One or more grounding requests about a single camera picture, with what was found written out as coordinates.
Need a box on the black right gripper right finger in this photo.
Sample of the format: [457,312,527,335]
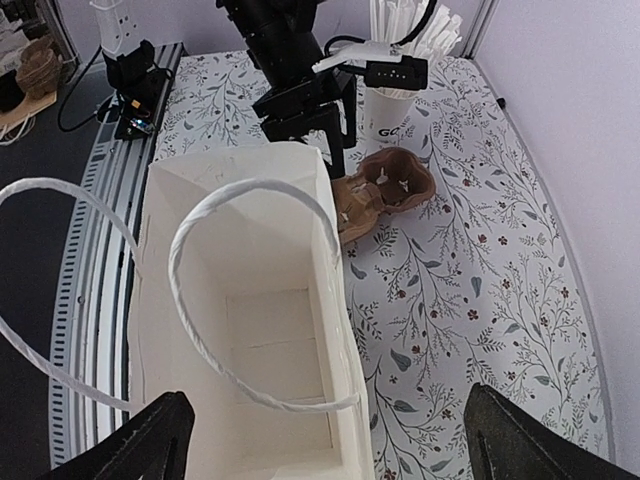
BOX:
[464,383,635,479]

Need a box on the front aluminium rail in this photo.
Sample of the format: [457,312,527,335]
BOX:
[44,39,186,451]

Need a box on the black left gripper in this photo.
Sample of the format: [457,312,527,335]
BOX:
[253,69,357,178]

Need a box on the right aluminium frame post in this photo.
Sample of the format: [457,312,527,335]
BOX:
[460,0,499,60]

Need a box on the brown pulp cup carrier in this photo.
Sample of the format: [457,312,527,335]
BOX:
[331,147,436,245]

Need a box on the white wrapped straws bundle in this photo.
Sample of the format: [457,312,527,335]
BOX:
[369,0,463,63]

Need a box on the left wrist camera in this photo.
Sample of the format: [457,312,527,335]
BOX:
[312,41,428,91]

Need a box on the floral patterned table mat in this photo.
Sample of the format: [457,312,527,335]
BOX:
[149,49,616,480]

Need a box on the white cup holding straws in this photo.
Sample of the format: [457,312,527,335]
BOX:
[363,88,414,151]

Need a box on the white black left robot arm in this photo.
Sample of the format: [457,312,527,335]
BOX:
[216,0,357,179]

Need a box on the stack of pulp carriers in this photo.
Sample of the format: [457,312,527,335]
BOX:
[16,35,62,100]

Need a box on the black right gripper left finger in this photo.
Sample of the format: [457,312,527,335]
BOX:
[41,391,195,480]

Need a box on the kraft paper takeout bag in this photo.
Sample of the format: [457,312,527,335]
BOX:
[1,142,375,479]

